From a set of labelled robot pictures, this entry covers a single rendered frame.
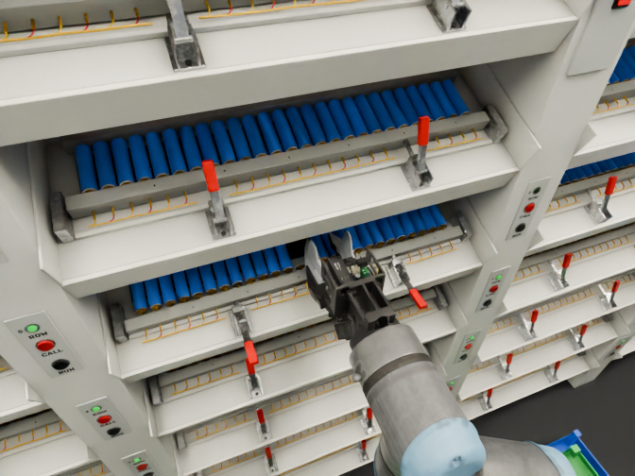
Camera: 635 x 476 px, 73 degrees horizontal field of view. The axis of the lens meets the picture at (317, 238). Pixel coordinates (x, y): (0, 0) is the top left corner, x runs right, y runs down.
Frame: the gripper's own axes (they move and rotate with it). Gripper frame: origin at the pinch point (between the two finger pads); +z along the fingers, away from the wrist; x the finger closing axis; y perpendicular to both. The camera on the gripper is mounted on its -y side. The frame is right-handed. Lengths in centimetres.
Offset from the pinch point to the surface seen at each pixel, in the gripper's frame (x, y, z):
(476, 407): -51, -86, -9
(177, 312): 23.7, -2.0, -3.1
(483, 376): -48, -66, -7
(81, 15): 22.5, 37.3, 0.0
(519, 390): -68, -87, -9
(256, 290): 11.9, -2.1, -3.3
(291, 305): 7.1, -5.5, -5.5
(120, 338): 31.8, -2.7, -4.3
